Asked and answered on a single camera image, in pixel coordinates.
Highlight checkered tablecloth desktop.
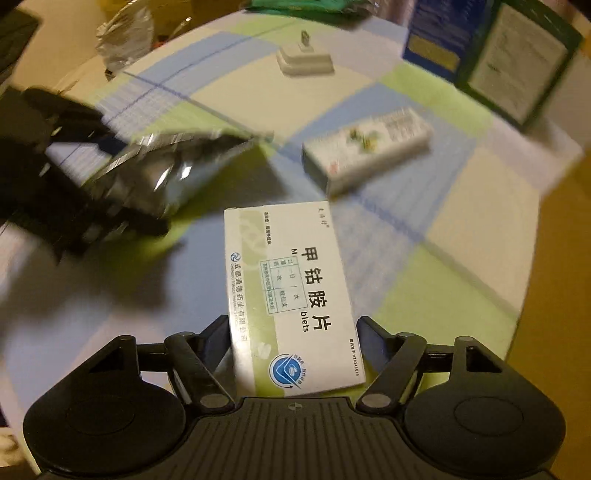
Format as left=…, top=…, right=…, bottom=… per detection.
left=0, top=7, right=585, bottom=416

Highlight silver foil bag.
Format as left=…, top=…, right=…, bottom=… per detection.
left=82, top=131, right=274, bottom=219

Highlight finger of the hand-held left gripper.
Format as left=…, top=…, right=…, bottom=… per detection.
left=23, top=88, right=139, bottom=148
left=69, top=185, right=172, bottom=243

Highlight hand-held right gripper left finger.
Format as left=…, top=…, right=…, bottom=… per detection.
left=104, top=315, right=236, bottom=409

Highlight white charger plug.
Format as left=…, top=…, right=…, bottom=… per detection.
left=276, top=30, right=334, bottom=78

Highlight tall green carton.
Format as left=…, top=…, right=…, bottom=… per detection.
left=454, top=0, right=584, bottom=131

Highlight crumpled white plastic bag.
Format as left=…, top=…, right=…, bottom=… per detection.
left=95, top=0, right=156, bottom=71

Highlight green plastic packets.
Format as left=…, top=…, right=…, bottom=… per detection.
left=242, top=0, right=371, bottom=17

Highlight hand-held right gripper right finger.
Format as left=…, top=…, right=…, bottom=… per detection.
left=356, top=316, right=502, bottom=409

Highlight tall blue carton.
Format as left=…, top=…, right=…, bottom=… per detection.
left=403, top=0, right=502, bottom=78

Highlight white green medicine box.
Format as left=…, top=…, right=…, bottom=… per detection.
left=223, top=200, right=368, bottom=398

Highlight white leaf print medicine box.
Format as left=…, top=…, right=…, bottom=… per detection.
left=302, top=108, right=433, bottom=195

